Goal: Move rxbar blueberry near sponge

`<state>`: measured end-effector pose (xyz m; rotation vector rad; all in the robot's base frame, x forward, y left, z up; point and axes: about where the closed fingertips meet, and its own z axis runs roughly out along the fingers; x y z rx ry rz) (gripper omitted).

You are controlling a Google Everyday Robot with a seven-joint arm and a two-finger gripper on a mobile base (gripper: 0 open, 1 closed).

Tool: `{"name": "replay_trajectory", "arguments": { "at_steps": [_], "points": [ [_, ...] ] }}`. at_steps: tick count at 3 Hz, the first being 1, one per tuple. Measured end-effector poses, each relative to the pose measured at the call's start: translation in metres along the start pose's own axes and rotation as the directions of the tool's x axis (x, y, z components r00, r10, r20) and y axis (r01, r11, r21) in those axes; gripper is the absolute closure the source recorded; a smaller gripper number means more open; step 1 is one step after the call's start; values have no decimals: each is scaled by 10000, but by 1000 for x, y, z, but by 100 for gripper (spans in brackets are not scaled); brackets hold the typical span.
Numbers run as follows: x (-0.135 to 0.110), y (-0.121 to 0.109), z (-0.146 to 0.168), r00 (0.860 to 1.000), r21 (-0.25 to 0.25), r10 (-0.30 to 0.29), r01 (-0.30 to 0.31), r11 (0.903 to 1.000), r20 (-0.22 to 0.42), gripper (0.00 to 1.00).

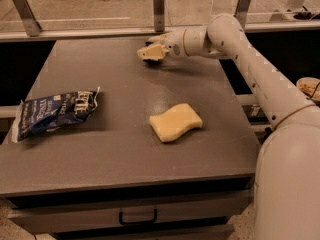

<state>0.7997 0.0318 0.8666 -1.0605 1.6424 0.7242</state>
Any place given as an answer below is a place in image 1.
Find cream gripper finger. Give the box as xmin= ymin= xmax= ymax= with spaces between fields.
xmin=137 ymin=43 xmax=169 ymax=61

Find dark blue rxbar wrapper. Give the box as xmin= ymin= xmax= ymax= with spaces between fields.
xmin=143 ymin=43 xmax=164 ymax=63

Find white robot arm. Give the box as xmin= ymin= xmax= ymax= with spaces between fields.
xmin=137 ymin=14 xmax=320 ymax=240

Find yellow sponge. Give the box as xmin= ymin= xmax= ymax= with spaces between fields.
xmin=149 ymin=103 xmax=203 ymax=143

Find blue chip bag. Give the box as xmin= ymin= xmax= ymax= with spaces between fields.
xmin=11 ymin=88 xmax=100 ymax=143

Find grey drawer front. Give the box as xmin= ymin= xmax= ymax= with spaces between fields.
xmin=9 ymin=189 xmax=253 ymax=234

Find middle metal railing bracket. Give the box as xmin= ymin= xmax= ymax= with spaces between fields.
xmin=153 ymin=0 xmax=165 ymax=32

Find metal railing bracket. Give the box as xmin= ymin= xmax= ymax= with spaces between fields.
xmin=12 ymin=0 xmax=42 ymax=37
xmin=153 ymin=0 xmax=165 ymax=32
xmin=234 ymin=0 xmax=251 ymax=27

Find right metal railing bracket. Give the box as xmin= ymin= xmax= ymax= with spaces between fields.
xmin=234 ymin=0 xmax=251 ymax=27

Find left metal railing bracket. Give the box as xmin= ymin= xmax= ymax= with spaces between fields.
xmin=12 ymin=0 xmax=42 ymax=37

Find black drawer handle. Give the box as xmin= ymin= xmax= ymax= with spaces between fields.
xmin=118 ymin=208 xmax=158 ymax=226

